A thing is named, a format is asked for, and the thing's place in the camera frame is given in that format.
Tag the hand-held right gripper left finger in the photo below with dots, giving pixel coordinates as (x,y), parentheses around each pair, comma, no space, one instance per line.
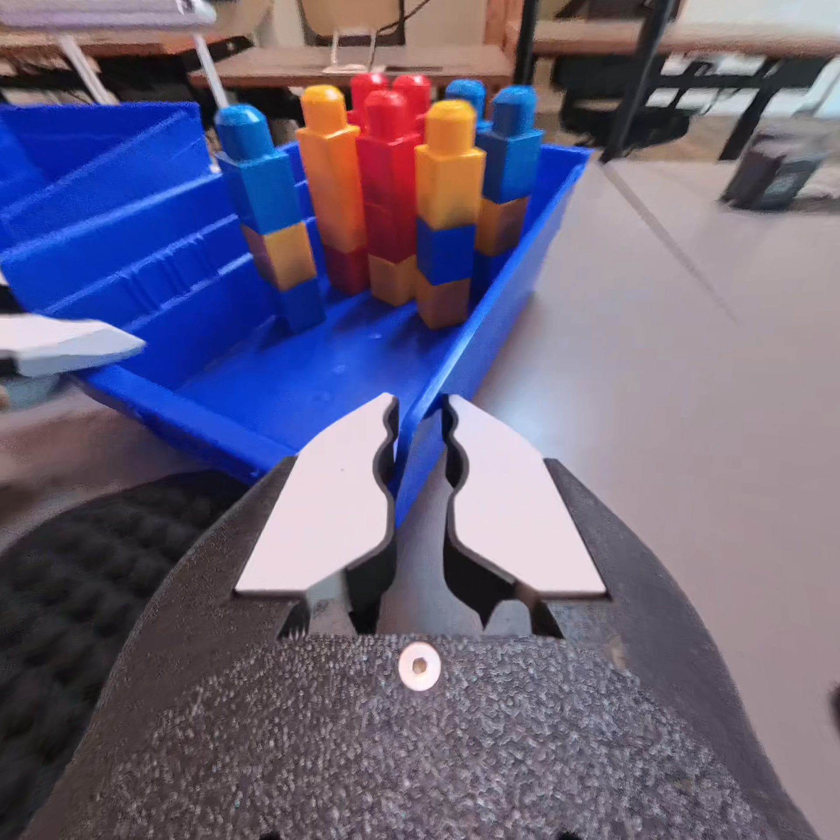
(321,525)

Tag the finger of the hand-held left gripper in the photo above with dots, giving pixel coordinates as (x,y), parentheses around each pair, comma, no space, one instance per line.
(59,341)
(29,392)

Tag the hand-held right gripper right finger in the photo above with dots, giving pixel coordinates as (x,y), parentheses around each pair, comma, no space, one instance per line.
(518,525)

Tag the wooden pillar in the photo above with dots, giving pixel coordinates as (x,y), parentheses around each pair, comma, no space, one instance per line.
(502,26)

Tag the black electronic device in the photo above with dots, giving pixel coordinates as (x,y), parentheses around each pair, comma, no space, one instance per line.
(774,170)

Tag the white laptop stand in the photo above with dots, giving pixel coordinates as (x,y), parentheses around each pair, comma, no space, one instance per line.
(354,65)

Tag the cluster of mega block towers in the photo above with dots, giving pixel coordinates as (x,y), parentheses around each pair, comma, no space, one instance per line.
(387,197)

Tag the wooden desk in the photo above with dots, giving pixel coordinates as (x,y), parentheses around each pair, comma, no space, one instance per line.
(275,65)
(722,40)

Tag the black textured pad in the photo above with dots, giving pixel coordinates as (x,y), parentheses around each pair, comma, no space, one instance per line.
(85,590)

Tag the black office chair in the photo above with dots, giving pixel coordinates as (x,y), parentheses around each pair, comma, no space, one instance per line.
(617,111)

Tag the small rounded wooden board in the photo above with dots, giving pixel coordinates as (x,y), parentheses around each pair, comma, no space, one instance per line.
(328,16)

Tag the blue plastic bin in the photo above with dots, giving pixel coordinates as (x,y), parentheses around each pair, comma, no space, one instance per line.
(295,380)

